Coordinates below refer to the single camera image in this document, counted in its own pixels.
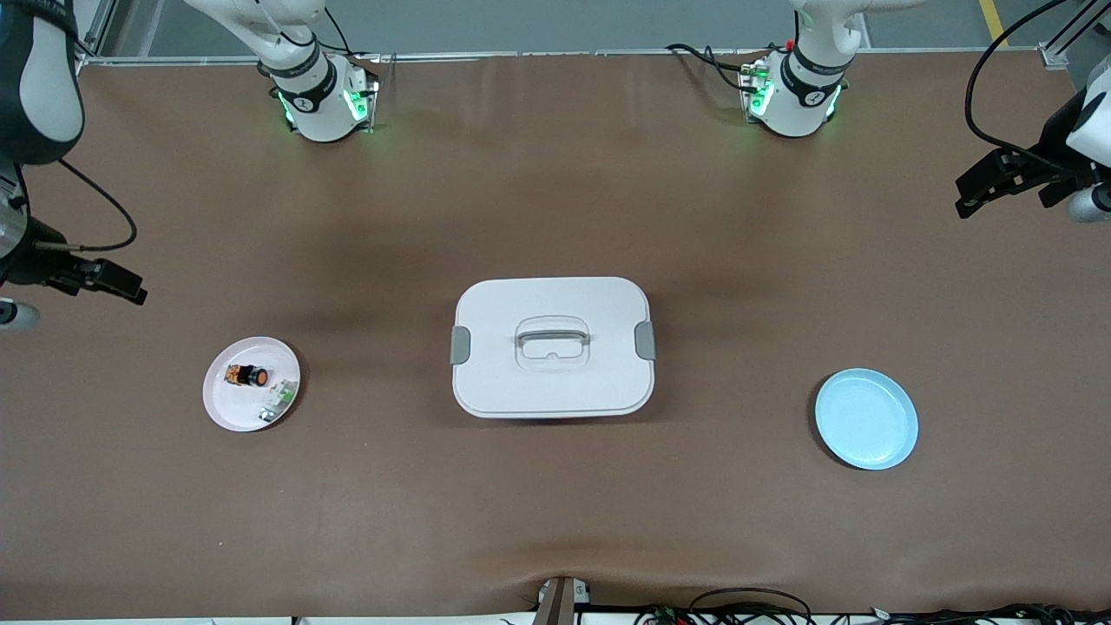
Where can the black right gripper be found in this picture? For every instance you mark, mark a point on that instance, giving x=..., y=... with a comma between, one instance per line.
x=31, y=260

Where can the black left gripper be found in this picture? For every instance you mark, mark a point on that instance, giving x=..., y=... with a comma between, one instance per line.
x=1051, y=149

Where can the orange push-button switch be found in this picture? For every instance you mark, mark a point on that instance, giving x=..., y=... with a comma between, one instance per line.
x=247, y=376

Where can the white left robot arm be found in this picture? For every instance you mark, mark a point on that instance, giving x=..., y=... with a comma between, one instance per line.
x=803, y=95

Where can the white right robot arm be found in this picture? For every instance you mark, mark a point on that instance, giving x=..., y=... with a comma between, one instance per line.
x=43, y=95

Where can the pink round plate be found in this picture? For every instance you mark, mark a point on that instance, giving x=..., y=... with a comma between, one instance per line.
x=227, y=408

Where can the light blue round plate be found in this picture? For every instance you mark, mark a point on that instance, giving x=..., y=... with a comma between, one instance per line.
x=868, y=421

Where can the white lidded box grey latches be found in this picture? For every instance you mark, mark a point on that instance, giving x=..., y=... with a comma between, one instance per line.
x=555, y=382

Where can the brown table mat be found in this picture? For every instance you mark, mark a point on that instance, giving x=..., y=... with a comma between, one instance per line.
x=555, y=521

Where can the aluminium frame profile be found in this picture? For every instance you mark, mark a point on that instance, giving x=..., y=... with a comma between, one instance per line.
x=97, y=35
x=1063, y=48

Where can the white and green switch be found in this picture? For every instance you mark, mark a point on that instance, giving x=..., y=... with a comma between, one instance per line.
x=279, y=401

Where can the metal table edge bracket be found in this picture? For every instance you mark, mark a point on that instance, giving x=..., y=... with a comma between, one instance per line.
x=562, y=601

